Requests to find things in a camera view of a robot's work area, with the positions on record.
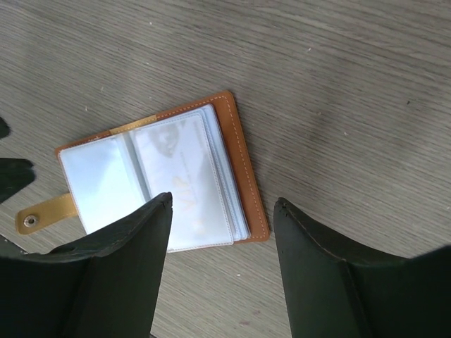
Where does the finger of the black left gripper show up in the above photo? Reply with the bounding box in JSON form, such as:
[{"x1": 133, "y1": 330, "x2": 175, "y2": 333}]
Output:
[
  {"x1": 0, "y1": 158, "x2": 35, "y2": 204},
  {"x1": 0, "y1": 118, "x2": 10, "y2": 138}
]

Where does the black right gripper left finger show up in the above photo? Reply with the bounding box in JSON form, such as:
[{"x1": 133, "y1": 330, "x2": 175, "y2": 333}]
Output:
[{"x1": 1, "y1": 193, "x2": 173, "y2": 337}]

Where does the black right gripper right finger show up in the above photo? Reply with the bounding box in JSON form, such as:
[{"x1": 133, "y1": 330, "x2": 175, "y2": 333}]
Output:
[{"x1": 273, "y1": 198, "x2": 450, "y2": 337}]

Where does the brown leather card holder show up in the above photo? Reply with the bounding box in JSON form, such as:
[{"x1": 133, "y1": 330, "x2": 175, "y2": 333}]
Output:
[{"x1": 16, "y1": 91, "x2": 270, "y2": 252}]

